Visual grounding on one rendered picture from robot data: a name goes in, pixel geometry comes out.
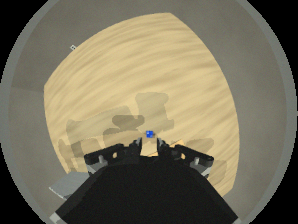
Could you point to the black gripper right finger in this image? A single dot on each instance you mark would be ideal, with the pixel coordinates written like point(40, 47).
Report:
point(197, 160)

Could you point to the tan square mat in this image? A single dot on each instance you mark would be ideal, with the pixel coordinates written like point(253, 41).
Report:
point(172, 145)

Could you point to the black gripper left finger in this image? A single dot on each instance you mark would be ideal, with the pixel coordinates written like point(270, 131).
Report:
point(98, 159)

